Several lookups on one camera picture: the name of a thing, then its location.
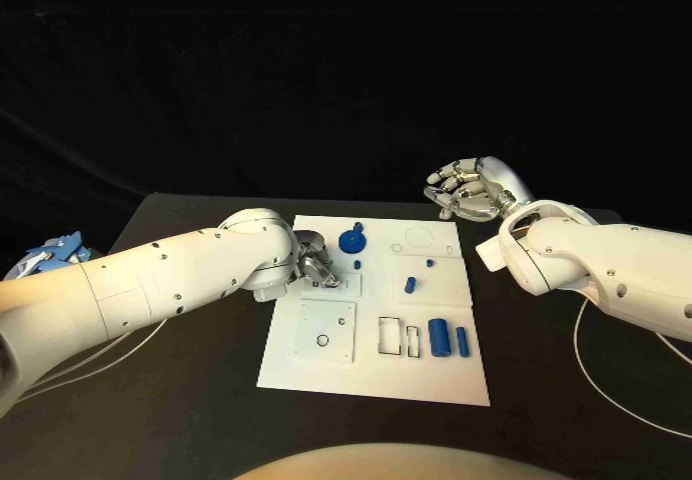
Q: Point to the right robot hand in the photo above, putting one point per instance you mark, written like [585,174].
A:
[477,187]

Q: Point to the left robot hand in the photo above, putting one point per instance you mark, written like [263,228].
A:
[312,262]

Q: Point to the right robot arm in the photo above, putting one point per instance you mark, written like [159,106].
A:
[595,262]

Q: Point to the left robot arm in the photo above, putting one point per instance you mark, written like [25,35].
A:
[162,281]

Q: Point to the white task board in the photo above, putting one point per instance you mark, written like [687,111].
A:
[373,318]

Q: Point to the blue gear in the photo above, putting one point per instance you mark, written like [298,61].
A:
[353,240]

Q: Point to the blue short cylinder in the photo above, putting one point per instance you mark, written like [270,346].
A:
[410,285]

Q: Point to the thick blue long cylinder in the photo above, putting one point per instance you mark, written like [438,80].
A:
[441,337]

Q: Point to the thin blue long cylinder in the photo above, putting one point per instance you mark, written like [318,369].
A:
[462,342]

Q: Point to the blue and white object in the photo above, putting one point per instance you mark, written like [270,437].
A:
[47,257]

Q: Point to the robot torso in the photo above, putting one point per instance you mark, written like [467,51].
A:
[400,463]

